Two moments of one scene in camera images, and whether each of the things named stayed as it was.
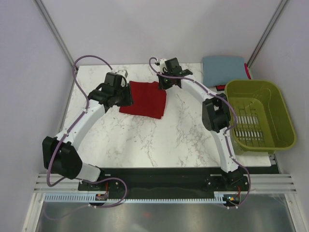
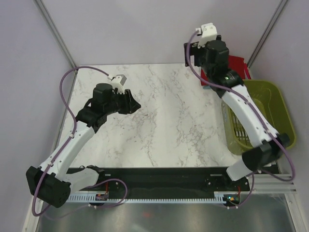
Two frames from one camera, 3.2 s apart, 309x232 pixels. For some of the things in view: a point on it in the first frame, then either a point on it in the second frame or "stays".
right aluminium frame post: (266, 33) stays
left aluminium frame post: (55, 32) stays
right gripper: (162, 85) to (195, 50)
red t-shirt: (148, 100) to (235, 64)
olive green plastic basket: (265, 122) stays
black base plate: (165, 181) stays
